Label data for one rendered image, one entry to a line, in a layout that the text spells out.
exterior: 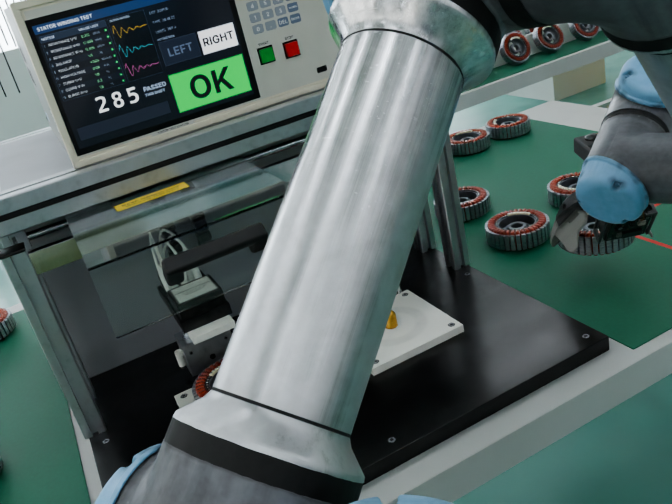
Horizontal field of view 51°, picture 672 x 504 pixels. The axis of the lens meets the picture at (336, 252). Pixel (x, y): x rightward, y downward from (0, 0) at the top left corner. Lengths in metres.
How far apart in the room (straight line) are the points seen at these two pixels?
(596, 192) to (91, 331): 0.76
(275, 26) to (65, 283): 0.49
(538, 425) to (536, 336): 0.14
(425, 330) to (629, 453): 1.03
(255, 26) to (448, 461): 0.61
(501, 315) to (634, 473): 0.94
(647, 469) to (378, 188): 1.57
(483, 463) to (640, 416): 1.22
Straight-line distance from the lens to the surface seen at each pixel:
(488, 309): 1.05
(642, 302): 1.08
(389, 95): 0.42
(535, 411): 0.89
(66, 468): 1.05
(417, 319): 1.03
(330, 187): 0.40
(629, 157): 0.80
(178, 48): 0.96
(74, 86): 0.94
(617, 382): 0.96
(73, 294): 1.13
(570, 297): 1.10
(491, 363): 0.94
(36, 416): 1.20
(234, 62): 0.98
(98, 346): 1.17
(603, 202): 0.80
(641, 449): 1.96
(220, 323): 0.95
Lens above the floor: 1.31
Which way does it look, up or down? 24 degrees down
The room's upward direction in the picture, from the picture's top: 14 degrees counter-clockwise
